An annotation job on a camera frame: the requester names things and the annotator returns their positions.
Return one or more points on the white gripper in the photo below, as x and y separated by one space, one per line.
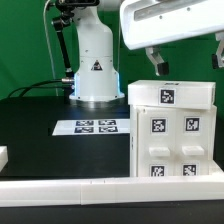
147 23

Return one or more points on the white long cabinet top block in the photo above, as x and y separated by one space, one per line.
173 94

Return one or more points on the white cabinet door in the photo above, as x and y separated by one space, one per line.
156 142
192 142

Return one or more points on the white cabinet body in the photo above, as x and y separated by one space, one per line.
134 114

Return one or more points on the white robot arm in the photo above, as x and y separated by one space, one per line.
96 80

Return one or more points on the white block at left edge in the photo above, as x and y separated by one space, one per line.
3 157

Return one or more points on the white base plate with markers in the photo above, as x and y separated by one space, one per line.
91 127

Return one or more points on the white L-shaped fence frame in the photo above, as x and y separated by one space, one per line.
113 190

